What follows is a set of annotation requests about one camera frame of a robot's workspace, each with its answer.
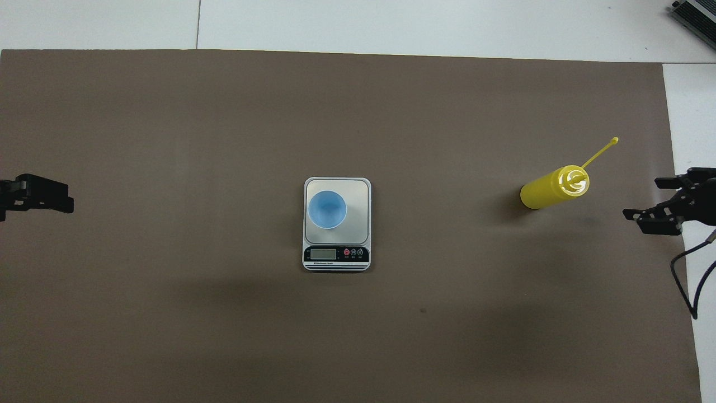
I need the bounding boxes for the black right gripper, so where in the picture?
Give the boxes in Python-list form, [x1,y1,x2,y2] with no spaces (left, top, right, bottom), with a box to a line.
[622,167,716,236]

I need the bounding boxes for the yellow squeeze seasoning bottle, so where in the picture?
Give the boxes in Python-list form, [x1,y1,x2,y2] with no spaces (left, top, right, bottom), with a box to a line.
[520,137,619,210]

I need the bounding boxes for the light blue plastic cup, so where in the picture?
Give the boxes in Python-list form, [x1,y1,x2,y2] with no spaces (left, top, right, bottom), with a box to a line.
[308,190,348,229]

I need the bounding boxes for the silver digital kitchen scale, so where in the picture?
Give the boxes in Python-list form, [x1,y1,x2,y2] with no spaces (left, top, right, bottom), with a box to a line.
[303,177,372,273]

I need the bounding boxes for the brown table mat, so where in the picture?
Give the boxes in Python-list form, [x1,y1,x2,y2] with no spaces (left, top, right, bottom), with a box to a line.
[0,49,703,403]

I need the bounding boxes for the grey finned metal device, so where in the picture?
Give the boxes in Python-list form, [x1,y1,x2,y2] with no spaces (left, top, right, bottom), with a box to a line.
[670,0,716,38]

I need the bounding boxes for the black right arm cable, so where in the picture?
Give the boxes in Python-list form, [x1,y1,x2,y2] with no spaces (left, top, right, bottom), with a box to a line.
[670,227,716,321]

